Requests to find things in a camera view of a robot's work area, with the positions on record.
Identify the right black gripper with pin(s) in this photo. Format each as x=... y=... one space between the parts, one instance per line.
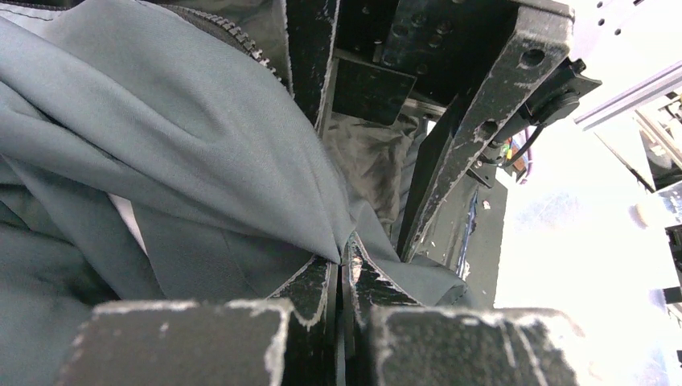
x=486 y=60

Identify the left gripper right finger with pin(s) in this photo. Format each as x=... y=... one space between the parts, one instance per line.
x=393 y=339

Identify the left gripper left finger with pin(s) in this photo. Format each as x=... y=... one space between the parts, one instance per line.
x=284 y=339

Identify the grey black zip jacket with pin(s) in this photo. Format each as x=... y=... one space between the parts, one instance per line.
x=144 y=158

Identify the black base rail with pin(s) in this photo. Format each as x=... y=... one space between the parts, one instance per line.
x=465 y=237

